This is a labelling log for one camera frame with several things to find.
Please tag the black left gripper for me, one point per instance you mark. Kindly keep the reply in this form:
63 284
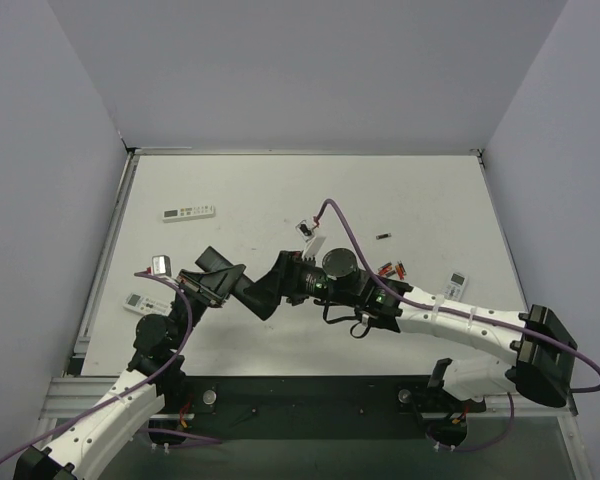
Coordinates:
200 290

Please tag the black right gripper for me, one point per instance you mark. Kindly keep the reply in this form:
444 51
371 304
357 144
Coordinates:
285 278

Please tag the black tv remote control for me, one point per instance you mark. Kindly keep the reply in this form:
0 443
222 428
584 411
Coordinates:
211 260

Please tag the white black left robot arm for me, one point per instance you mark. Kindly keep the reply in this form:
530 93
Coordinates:
90 441

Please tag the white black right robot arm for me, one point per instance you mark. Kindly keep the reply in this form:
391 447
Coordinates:
530 353

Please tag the long white remote control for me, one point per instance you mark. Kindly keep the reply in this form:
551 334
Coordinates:
196 212

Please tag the small white remote left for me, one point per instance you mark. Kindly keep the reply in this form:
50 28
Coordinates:
144 305

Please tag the small white remote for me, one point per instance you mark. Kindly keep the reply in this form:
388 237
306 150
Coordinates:
144 305
455 286

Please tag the small white remote right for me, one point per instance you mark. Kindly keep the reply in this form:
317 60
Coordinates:
455 286

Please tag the red battery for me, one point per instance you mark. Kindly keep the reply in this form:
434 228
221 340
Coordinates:
385 269

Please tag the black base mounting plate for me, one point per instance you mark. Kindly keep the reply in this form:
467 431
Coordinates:
307 407

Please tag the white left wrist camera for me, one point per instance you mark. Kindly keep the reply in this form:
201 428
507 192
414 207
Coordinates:
160 266

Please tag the aluminium frame rail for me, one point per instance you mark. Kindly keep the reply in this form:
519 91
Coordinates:
68 396

